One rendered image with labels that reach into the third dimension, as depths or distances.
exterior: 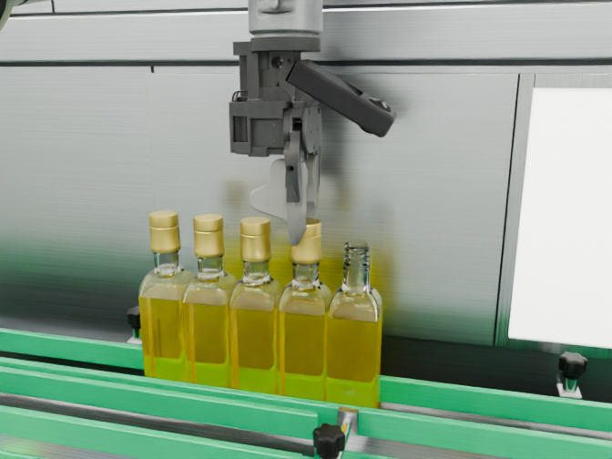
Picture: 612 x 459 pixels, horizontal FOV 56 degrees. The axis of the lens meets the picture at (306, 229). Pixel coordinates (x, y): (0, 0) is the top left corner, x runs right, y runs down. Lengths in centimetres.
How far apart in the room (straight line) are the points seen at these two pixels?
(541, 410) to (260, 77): 48
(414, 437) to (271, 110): 38
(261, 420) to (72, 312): 45
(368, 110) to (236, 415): 36
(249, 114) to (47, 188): 46
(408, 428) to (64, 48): 66
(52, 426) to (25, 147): 45
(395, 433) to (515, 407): 15
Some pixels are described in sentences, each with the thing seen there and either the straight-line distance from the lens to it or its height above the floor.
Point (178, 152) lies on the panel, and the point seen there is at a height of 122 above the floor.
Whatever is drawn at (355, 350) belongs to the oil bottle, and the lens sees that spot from 64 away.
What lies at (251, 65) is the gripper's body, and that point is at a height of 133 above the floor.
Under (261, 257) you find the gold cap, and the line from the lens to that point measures 64.
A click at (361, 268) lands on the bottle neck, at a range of 62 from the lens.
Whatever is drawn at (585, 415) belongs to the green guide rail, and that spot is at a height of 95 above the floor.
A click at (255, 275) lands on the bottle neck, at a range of 65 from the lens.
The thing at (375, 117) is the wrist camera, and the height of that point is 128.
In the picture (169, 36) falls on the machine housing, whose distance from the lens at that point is 81.
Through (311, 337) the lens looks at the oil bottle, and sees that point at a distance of 65.
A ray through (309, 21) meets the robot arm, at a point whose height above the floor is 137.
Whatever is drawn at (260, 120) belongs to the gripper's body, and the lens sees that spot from 60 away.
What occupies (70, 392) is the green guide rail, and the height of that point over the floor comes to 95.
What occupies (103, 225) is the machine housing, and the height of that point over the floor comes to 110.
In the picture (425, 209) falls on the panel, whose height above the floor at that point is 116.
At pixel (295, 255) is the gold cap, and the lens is 63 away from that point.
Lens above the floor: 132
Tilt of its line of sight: 15 degrees down
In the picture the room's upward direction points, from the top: straight up
